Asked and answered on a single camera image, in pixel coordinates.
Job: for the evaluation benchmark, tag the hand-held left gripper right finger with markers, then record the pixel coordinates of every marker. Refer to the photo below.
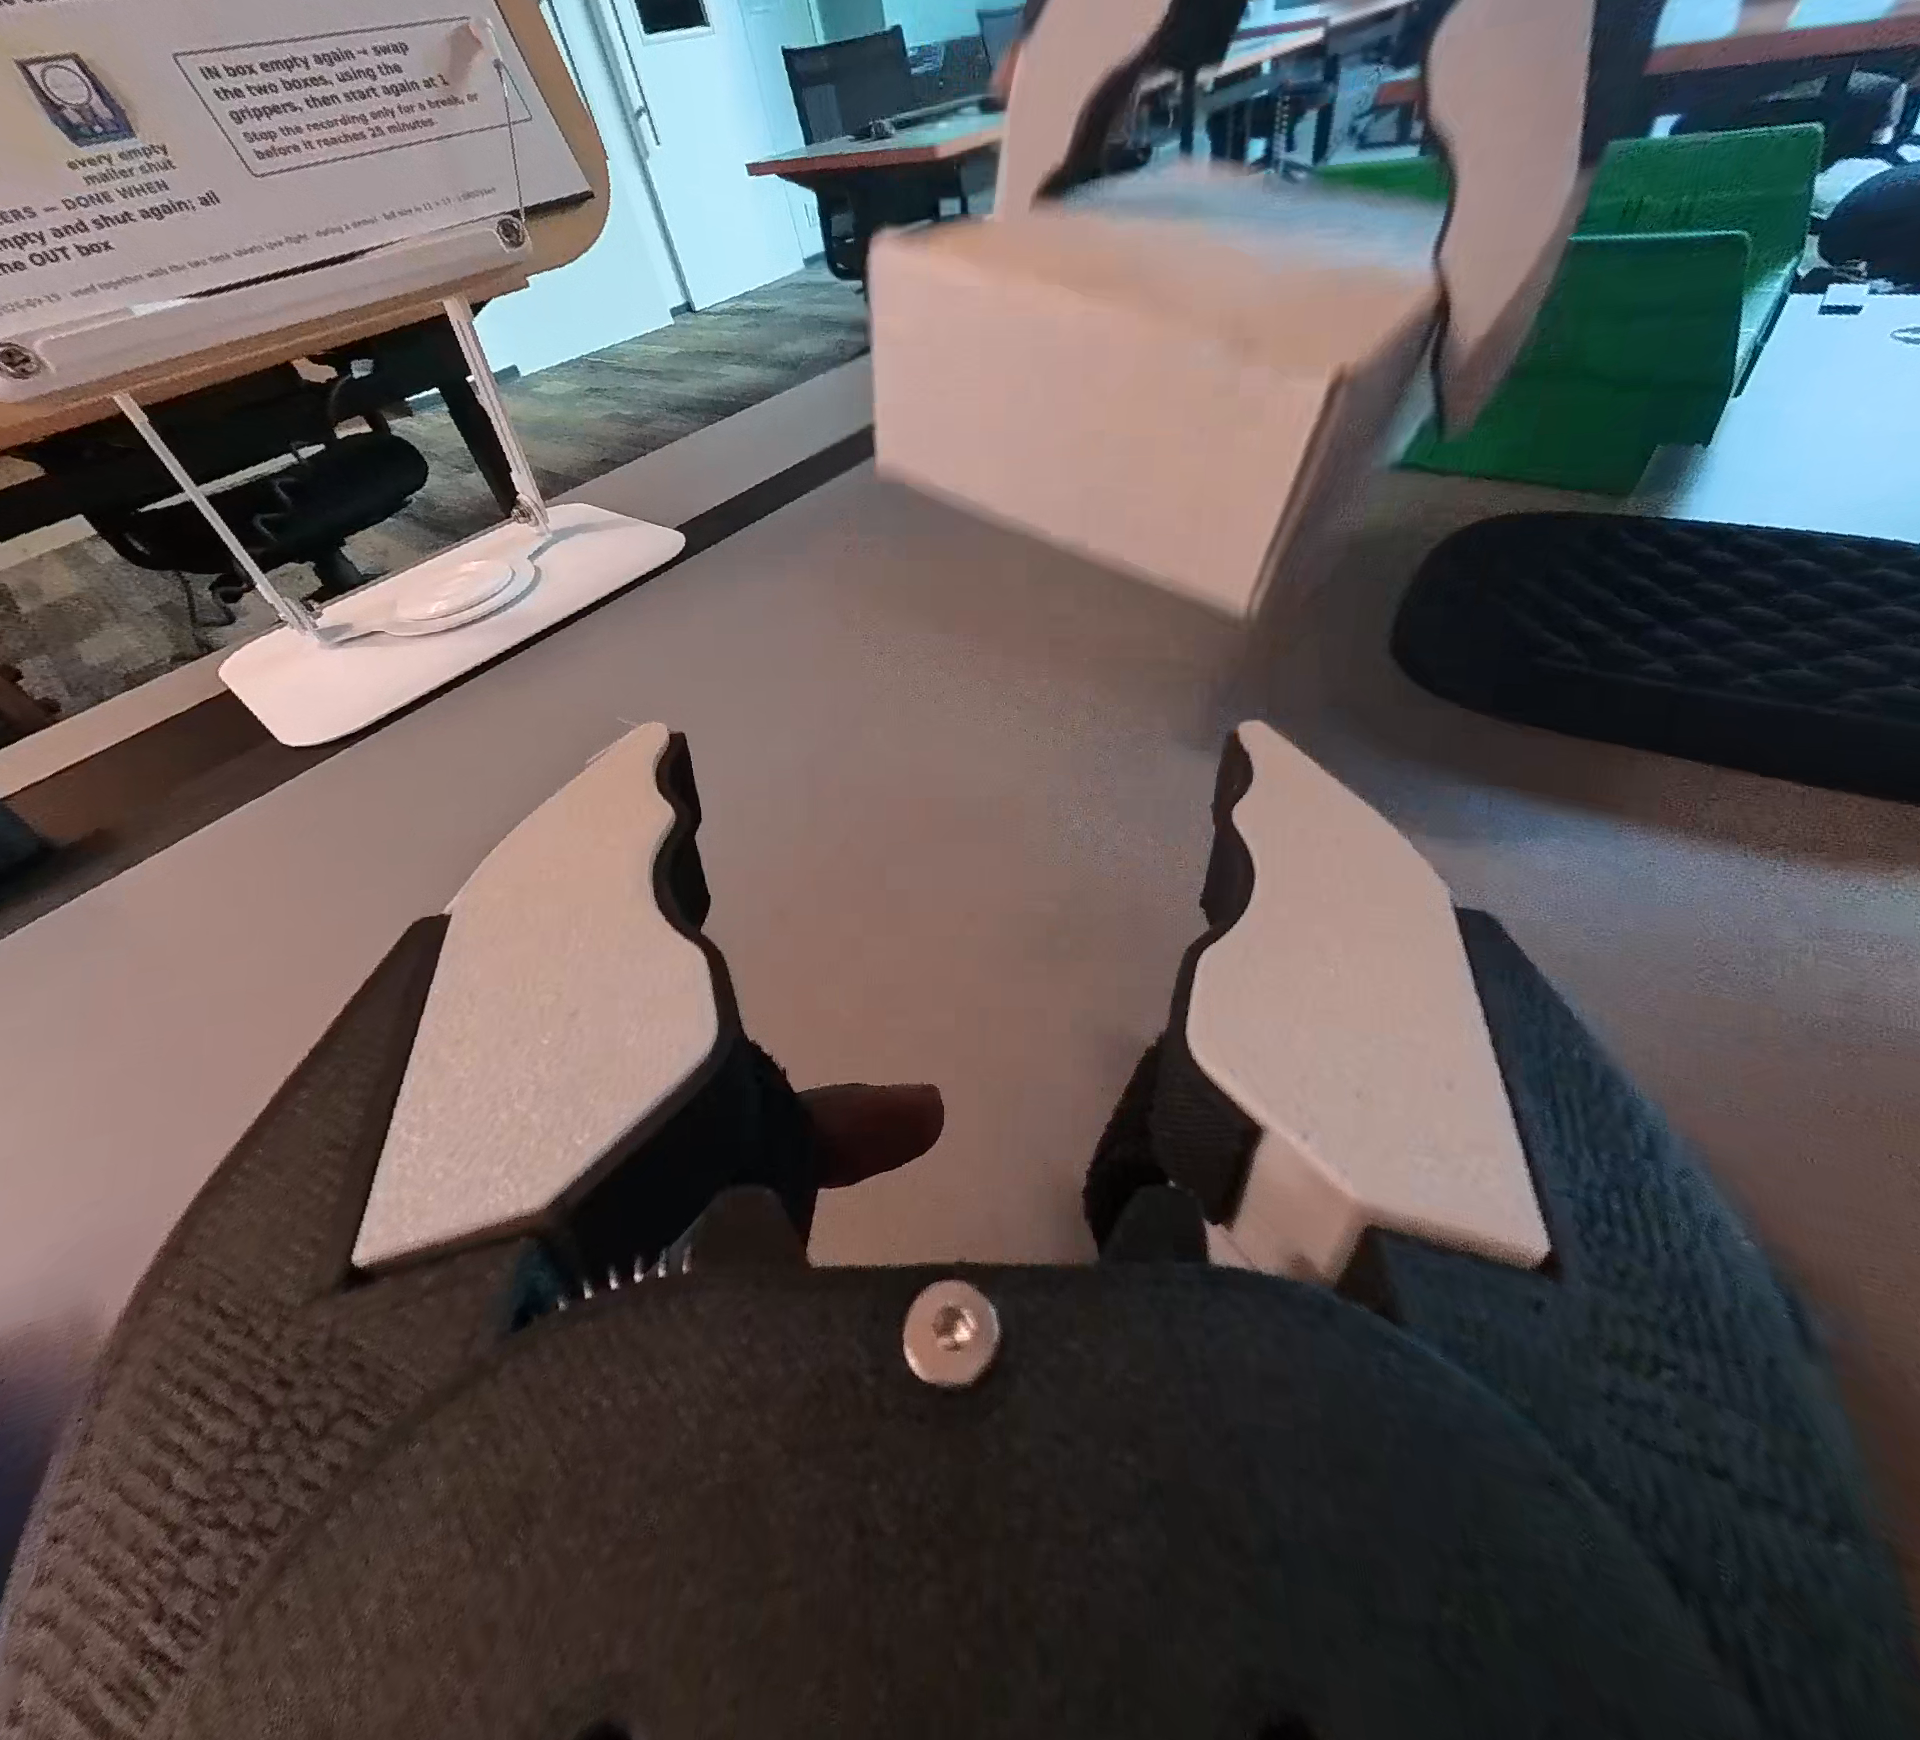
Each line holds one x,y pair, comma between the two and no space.
1350,990

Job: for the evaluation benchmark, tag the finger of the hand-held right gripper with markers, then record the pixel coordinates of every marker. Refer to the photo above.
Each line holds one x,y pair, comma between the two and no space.
1089,15
1523,150

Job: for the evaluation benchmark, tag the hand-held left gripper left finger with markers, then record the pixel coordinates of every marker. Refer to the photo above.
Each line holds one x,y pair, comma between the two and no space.
540,990

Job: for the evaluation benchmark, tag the white cardboard mailer box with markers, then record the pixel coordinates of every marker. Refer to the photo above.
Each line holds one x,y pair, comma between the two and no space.
1095,419

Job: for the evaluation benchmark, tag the brown wooden office desk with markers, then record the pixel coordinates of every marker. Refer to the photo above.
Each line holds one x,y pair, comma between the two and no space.
885,157

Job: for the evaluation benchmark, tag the light wooden office desk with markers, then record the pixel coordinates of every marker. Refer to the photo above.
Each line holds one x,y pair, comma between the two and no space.
44,443

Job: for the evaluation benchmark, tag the person's left hand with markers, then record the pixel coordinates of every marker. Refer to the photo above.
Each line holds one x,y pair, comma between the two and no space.
878,1130

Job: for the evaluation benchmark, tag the green cardboard box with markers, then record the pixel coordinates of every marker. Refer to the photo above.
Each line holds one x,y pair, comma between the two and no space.
1621,346

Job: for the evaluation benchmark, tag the black office chair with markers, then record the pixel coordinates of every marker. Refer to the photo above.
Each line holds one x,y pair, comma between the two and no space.
848,82
1874,225
302,496

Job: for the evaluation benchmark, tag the document stand with white base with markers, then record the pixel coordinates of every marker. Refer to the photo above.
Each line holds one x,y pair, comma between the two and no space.
450,659

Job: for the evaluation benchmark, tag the glass door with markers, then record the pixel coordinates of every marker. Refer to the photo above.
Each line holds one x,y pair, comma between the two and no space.
660,150

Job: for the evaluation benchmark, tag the black quilted mat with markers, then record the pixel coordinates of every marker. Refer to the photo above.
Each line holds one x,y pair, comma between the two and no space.
1680,630

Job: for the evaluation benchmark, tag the printed instruction sheet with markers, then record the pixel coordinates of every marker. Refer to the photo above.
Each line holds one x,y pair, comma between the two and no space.
225,45

